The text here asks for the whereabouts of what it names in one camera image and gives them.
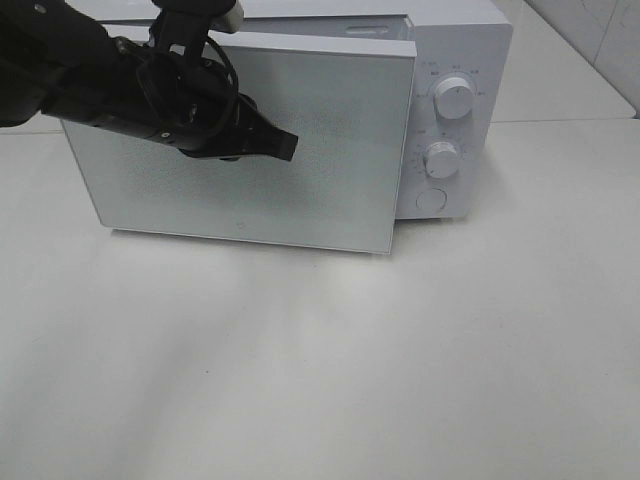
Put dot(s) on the white microwave door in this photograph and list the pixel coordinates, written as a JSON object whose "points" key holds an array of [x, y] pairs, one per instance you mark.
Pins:
{"points": [[346, 99]]}

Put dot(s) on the round white door button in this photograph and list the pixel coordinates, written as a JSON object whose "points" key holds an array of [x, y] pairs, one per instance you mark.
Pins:
{"points": [[431, 201]]}

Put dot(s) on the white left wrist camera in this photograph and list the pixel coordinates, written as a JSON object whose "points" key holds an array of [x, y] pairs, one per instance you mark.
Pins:
{"points": [[229, 19]]}

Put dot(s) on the upper white control knob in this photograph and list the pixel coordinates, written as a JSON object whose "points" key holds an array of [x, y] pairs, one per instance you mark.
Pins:
{"points": [[454, 96]]}

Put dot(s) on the lower white timer knob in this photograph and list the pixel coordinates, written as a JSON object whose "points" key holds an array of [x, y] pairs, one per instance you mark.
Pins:
{"points": [[441, 160]]}

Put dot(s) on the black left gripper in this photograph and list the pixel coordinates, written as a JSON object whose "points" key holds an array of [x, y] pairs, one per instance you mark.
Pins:
{"points": [[183, 92]]}

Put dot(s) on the white microwave oven body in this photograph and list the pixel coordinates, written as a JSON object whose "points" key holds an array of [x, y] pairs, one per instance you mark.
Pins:
{"points": [[467, 37]]}

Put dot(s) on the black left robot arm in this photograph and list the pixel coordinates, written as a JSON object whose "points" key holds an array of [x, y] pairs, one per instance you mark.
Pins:
{"points": [[47, 59]]}

